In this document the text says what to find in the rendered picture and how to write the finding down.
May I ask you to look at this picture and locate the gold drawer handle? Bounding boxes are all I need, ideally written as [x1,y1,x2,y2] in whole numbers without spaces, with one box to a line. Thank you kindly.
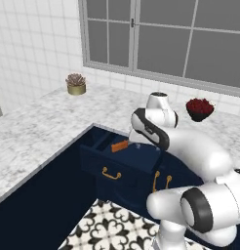
[101,166,123,181]

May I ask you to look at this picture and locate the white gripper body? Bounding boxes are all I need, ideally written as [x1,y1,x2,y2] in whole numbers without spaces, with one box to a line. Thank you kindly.
[128,128,150,146]

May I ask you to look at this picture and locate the gold cabinet door handle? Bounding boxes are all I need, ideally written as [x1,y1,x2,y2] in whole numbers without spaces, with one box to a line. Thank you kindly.
[165,175,174,190]
[152,170,161,193]

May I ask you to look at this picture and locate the grey framed window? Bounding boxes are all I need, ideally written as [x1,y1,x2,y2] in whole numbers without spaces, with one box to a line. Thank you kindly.
[78,0,240,99]

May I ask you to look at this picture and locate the dark blue cabinet door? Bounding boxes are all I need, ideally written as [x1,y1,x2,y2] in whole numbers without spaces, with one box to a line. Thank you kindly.
[95,169,159,216]

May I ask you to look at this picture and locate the succulent in gold pot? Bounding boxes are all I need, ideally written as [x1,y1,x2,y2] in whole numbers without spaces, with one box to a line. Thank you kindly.
[64,72,88,97]

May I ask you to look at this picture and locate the red flowers in black bowl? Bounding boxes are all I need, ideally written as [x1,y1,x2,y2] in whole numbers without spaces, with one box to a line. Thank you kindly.
[184,98,216,123]

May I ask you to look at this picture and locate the dark blue cabinet run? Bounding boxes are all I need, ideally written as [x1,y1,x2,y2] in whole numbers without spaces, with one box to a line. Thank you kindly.
[0,126,108,250]

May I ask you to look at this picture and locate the dark blue open drawer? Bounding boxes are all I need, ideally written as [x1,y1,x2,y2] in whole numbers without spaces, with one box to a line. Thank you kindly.
[79,130,165,190]

